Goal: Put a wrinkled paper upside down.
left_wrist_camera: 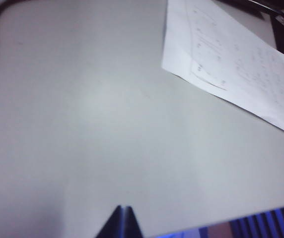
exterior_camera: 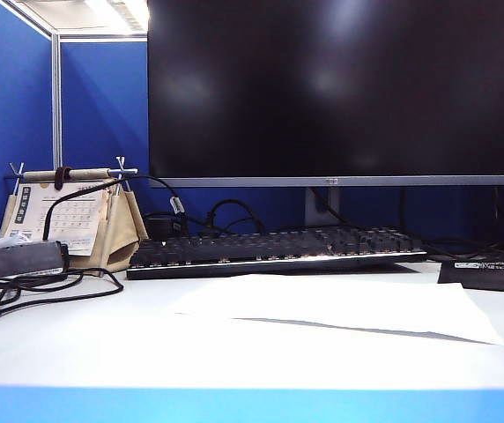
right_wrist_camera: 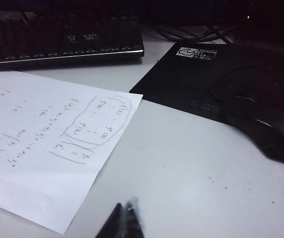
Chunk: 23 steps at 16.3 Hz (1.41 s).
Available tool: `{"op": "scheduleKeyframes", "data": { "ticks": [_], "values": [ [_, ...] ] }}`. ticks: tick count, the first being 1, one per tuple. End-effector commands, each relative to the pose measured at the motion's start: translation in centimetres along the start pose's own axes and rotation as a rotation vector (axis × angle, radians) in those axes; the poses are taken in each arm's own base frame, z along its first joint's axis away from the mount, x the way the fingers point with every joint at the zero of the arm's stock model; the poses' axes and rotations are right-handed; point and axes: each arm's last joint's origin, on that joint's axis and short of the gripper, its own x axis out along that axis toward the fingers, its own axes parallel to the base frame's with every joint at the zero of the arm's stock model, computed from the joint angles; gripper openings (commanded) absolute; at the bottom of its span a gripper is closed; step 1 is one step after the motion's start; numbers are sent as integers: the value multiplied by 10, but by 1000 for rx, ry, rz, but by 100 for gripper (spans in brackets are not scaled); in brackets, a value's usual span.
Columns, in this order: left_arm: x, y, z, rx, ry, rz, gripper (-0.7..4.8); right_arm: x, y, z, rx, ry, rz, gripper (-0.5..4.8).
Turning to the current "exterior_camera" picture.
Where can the white wrinkled paper sheet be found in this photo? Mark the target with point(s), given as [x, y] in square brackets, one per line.
[331, 304]

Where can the black mechanical keyboard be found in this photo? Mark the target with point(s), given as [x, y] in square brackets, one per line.
[274, 253]

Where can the grey monitor stand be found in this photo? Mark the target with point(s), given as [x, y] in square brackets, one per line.
[322, 207]

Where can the black power adapter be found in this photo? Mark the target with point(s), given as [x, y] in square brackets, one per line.
[160, 225]

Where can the beige canvas desk organizer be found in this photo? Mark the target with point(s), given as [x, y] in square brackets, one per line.
[120, 229]

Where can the black computer monitor silver bezel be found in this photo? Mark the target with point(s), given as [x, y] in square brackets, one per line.
[331, 88]

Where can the white calendar card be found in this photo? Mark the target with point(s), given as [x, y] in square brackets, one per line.
[69, 211]

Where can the ceiling light panel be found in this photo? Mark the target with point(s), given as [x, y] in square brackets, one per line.
[124, 13]

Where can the dark grey hub box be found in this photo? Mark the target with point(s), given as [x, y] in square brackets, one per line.
[18, 260]

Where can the black mouse pad with label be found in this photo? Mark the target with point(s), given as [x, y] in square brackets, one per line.
[498, 277]

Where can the aluminium partition frame post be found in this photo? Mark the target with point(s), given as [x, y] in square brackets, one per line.
[57, 106]

